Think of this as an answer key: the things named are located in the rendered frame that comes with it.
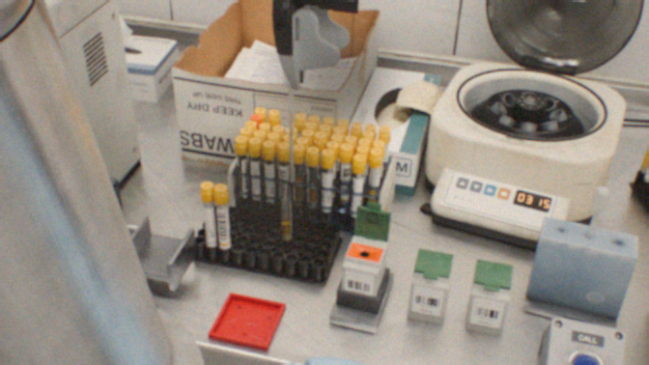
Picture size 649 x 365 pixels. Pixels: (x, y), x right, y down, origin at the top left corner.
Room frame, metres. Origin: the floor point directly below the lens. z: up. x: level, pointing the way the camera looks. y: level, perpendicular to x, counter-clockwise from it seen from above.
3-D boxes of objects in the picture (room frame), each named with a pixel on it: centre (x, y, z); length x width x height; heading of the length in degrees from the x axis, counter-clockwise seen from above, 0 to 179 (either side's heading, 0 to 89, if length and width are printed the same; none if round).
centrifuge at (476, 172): (0.88, -0.28, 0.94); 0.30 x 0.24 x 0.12; 157
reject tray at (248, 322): (0.59, 0.08, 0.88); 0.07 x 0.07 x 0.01; 76
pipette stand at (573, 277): (0.64, -0.29, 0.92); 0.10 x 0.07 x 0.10; 71
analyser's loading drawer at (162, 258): (0.68, 0.25, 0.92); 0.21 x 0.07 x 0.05; 76
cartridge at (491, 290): (0.61, -0.19, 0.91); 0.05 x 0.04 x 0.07; 166
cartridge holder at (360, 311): (0.63, -0.05, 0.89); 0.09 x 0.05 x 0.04; 163
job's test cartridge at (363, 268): (0.63, -0.05, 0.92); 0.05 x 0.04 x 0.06; 163
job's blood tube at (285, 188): (0.72, 0.04, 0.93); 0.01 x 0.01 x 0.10; 76
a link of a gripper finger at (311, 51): (0.66, 0.01, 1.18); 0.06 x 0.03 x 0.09; 77
